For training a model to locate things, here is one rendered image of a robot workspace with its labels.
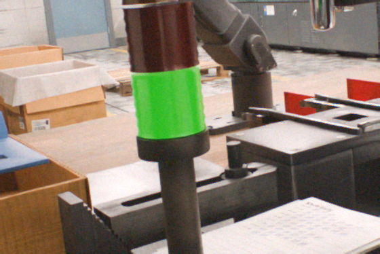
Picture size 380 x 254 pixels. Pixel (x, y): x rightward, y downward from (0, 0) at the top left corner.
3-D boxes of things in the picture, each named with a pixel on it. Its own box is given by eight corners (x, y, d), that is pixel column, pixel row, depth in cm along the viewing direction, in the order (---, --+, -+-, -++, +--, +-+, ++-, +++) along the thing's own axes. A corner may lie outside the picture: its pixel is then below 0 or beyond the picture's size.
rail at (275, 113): (274, 132, 71) (273, 109, 70) (364, 155, 60) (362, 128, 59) (269, 134, 71) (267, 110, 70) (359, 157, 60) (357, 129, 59)
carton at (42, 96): (128, 146, 415) (117, 64, 406) (23, 169, 385) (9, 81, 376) (93, 129, 472) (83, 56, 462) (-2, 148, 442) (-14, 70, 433)
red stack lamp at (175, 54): (179, 59, 40) (173, 1, 39) (212, 63, 37) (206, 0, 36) (118, 69, 38) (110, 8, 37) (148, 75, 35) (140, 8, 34)
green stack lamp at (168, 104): (186, 118, 40) (179, 62, 40) (219, 128, 37) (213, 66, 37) (125, 132, 38) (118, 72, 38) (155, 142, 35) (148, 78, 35)
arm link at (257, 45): (249, 36, 99) (277, 30, 103) (210, 35, 106) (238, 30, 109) (252, 79, 101) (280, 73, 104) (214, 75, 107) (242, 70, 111)
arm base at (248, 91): (315, 61, 109) (288, 58, 114) (205, 81, 98) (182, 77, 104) (319, 110, 110) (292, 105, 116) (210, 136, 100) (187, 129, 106)
